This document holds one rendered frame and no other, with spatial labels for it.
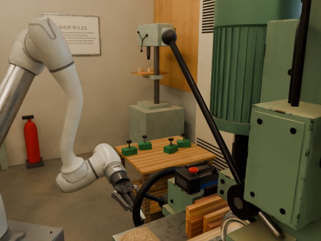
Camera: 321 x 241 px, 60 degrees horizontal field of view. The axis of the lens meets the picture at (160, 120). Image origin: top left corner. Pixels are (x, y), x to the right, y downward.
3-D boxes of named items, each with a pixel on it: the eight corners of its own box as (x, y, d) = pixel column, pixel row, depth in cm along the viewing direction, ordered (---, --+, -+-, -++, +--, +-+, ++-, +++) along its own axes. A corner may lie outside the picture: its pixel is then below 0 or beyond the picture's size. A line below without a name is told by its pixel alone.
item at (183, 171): (200, 170, 96) (201, 156, 94) (223, 184, 87) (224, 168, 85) (168, 180, 89) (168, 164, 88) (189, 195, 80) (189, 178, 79)
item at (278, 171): (276, 186, 47) (287, 98, 43) (330, 213, 39) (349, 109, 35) (240, 200, 43) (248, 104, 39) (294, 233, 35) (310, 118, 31)
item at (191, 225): (252, 208, 84) (254, 193, 83) (257, 211, 83) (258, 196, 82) (187, 235, 72) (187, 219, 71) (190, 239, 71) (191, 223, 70)
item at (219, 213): (260, 210, 84) (262, 192, 82) (263, 212, 82) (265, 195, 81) (202, 235, 73) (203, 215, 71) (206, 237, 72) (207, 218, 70)
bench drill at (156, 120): (162, 153, 366) (162, 26, 325) (189, 170, 314) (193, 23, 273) (128, 160, 344) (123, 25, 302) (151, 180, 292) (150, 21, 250)
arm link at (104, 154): (126, 170, 130) (101, 184, 126) (113, 150, 140) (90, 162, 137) (120, 156, 122) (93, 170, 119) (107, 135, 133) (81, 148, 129)
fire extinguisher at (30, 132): (42, 160, 343) (36, 113, 327) (44, 166, 327) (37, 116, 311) (26, 163, 335) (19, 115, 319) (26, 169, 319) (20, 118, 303)
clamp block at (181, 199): (201, 191, 100) (202, 169, 97) (228, 210, 88) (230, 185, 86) (165, 203, 92) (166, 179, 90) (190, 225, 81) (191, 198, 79)
